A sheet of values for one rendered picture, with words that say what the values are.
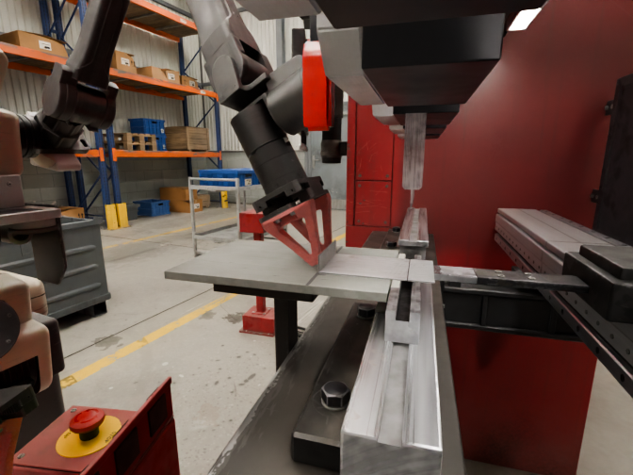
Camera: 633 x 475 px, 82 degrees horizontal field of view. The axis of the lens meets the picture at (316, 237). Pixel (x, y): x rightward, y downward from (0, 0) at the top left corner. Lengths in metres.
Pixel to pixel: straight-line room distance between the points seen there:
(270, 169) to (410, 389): 0.28
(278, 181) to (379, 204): 0.89
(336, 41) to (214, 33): 0.35
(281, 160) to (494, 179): 0.96
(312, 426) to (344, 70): 0.28
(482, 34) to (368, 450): 0.23
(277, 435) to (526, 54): 1.22
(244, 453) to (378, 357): 0.15
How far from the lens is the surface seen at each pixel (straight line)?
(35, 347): 0.93
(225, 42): 0.52
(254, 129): 0.45
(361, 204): 1.32
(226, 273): 0.44
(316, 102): 0.29
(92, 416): 0.59
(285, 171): 0.44
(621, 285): 0.42
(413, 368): 0.31
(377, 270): 0.43
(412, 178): 0.39
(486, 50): 0.20
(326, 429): 0.35
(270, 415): 0.42
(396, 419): 0.27
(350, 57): 0.21
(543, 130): 1.34
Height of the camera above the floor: 1.13
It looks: 12 degrees down
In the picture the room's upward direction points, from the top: straight up
